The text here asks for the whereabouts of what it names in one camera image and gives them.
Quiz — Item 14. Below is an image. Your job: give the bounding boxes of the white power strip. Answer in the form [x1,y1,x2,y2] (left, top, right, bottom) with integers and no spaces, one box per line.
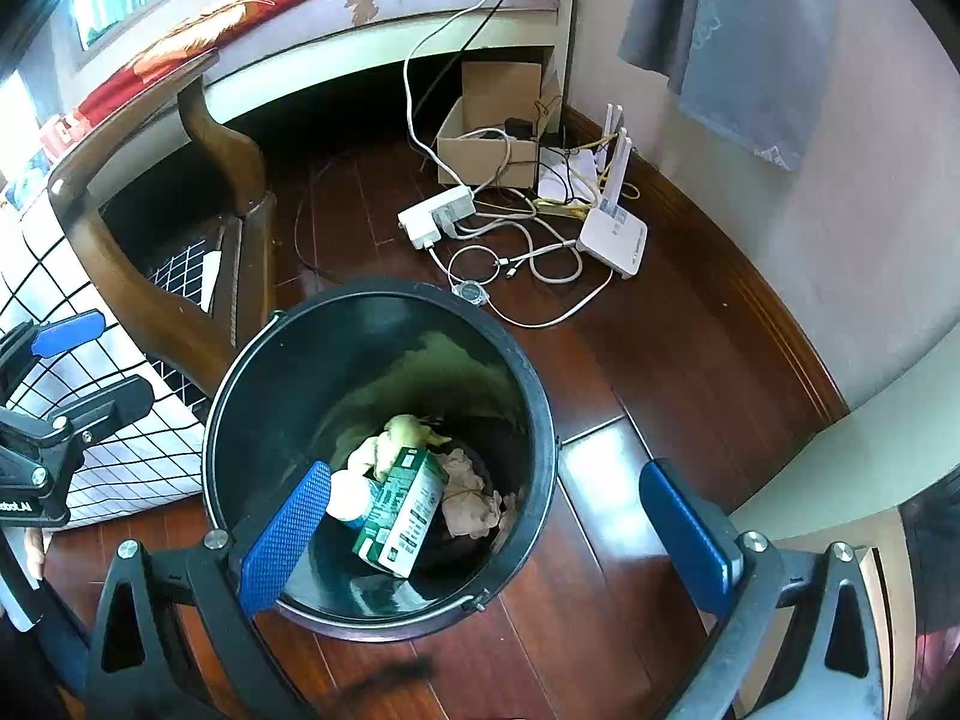
[397,185,475,250]

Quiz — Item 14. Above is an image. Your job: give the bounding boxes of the wooden table leg frame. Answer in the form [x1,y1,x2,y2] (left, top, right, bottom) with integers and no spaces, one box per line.
[49,52,277,395]

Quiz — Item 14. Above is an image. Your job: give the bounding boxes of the grey hanging curtain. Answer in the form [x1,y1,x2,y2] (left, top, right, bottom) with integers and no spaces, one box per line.
[619,0,838,171]

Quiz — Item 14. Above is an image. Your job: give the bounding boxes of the yellow cloth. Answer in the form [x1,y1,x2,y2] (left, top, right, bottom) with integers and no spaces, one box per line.
[373,415,451,483]

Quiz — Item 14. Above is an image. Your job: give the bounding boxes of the red yellow patterned blanket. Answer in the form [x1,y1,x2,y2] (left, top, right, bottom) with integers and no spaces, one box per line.
[39,0,306,161]

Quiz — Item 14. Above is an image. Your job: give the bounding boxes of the person's left hand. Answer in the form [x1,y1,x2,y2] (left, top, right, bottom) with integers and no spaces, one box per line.
[23,527,46,580]

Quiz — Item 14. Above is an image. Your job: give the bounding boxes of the cardboard box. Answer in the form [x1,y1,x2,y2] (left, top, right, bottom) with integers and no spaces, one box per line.
[436,62,560,190]

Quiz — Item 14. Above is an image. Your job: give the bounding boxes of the green white carton box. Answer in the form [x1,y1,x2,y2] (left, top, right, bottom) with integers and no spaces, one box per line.
[352,447,448,578]

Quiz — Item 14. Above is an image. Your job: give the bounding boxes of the black trash bin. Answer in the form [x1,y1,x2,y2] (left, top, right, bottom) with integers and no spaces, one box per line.
[202,280,556,642]

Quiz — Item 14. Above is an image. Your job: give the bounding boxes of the brown crumpled paper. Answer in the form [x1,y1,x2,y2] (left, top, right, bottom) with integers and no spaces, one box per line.
[439,447,517,551]

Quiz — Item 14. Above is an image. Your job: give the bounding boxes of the blue paper bowl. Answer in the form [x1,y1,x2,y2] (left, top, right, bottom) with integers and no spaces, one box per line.
[325,470,379,530]

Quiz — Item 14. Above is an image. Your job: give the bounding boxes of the white wifi router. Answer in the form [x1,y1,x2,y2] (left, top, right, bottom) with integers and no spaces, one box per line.
[576,104,647,280]

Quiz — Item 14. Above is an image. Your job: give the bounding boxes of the bed with red headboard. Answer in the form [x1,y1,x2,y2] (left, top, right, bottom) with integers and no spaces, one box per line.
[37,0,573,127]

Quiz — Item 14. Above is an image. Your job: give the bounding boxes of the white cable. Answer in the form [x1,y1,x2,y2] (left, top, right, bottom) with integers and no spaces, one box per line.
[401,0,616,332]

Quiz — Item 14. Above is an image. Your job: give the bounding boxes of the white checked tablecloth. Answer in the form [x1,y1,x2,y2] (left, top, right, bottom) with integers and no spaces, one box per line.
[2,192,205,528]

